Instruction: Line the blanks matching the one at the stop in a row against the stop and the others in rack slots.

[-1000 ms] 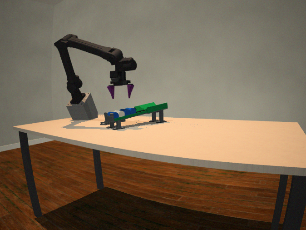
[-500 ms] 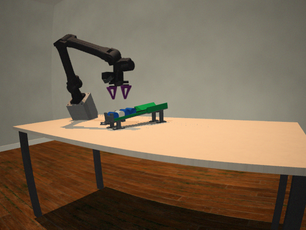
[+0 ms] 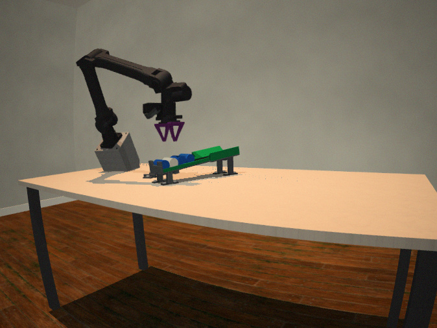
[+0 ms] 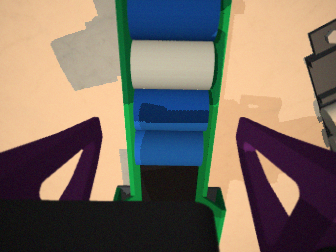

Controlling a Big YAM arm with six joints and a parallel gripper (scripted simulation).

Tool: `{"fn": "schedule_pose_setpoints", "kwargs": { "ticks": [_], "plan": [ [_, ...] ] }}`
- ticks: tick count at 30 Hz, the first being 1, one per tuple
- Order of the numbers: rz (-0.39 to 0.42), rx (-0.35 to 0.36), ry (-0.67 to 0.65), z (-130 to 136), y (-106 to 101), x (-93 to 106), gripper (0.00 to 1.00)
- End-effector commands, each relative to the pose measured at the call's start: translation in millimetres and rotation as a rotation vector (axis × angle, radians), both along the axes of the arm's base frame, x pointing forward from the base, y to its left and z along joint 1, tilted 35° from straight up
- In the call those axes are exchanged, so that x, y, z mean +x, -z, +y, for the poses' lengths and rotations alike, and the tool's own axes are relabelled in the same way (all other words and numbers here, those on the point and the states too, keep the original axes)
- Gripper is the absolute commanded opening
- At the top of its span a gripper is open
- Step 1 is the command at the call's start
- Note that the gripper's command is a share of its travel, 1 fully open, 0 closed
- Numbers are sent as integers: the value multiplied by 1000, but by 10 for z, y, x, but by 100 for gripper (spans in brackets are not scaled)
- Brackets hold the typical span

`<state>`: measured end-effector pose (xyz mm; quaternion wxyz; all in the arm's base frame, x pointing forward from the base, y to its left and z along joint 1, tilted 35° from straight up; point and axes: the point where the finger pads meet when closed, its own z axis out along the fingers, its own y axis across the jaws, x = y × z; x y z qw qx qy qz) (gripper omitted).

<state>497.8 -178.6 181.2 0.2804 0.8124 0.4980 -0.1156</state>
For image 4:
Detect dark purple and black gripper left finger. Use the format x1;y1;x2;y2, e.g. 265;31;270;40
0;117;103;200

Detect dark grey mounting plate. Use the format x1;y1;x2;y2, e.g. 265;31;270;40
308;19;336;55

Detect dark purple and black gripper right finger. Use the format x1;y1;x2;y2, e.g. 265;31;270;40
236;117;336;252

